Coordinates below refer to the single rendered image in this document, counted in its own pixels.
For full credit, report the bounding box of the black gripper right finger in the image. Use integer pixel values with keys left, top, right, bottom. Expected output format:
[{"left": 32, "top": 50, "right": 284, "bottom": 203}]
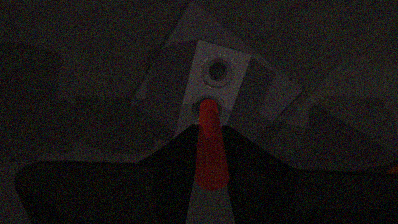
[{"left": 221, "top": 125, "right": 398, "bottom": 224}]

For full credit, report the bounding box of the red peg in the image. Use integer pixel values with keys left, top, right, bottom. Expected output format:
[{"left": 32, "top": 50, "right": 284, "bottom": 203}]
[{"left": 195, "top": 99, "right": 229, "bottom": 190}]

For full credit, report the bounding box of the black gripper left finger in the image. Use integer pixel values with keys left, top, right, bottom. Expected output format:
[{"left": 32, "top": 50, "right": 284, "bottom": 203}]
[{"left": 14, "top": 124, "right": 199, "bottom": 224}]

